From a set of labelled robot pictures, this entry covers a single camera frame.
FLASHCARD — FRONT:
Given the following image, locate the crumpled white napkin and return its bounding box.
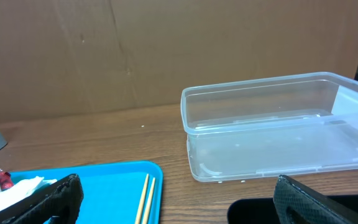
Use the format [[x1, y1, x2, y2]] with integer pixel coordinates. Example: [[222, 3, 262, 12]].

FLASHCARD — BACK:
[[0, 176, 57, 211]]

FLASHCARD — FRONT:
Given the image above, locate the wooden chopstick right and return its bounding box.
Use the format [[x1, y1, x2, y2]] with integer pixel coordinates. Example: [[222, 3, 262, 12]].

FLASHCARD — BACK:
[[142, 177, 155, 224]]

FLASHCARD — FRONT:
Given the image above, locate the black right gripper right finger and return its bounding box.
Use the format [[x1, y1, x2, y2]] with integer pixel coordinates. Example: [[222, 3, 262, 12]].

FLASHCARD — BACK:
[[273, 175, 358, 224]]

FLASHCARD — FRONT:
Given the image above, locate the clear plastic bin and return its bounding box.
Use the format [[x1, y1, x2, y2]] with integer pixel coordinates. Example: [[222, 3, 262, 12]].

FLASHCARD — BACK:
[[180, 72, 358, 182]]

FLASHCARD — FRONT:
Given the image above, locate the red snack wrapper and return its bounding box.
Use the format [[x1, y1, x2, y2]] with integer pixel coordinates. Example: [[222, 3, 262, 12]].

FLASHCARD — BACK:
[[0, 171, 14, 190]]

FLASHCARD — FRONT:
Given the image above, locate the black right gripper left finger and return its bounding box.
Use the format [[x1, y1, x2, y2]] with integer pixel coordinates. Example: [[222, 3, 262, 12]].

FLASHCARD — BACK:
[[0, 174, 84, 224]]

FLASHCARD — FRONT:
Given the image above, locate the black plastic bin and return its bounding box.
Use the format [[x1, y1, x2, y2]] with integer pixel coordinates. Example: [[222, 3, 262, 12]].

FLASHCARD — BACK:
[[227, 195, 358, 224]]

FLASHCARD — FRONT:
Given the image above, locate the teal plastic tray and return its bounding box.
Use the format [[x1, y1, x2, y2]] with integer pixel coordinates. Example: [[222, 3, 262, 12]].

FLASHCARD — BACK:
[[11, 161, 163, 223]]

